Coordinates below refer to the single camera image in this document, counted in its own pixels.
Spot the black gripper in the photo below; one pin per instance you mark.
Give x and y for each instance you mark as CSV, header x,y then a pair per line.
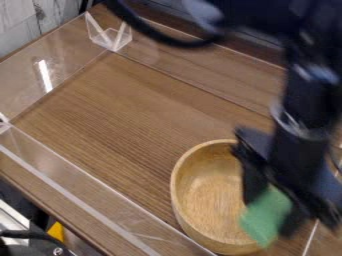
x,y
289,161

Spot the green rectangular block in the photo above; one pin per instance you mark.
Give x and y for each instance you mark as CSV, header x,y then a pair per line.
x,y
264,216

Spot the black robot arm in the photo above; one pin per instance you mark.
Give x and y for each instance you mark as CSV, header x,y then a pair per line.
x,y
306,25

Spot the brown wooden bowl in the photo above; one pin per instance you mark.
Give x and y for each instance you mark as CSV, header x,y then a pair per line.
x,y
207,198

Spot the yellow black device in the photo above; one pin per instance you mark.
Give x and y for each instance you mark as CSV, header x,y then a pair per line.
x,y
51,244

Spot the clear acrylic back wall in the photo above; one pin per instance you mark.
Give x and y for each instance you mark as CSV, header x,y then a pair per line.
x,y
211,88

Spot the clear acrylic wall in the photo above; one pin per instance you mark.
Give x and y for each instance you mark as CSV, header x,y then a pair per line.
x,y
115,225
35,70
211,88

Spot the clear acrylic front wall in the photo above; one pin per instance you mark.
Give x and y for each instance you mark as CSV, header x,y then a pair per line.
x,y
115,225

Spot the clear acrylic corner bracket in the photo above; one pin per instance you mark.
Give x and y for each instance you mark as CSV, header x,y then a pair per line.
x,y
113,39

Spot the clear acrylic left wall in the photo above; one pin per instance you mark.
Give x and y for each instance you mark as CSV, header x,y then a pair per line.
x,y
35,70

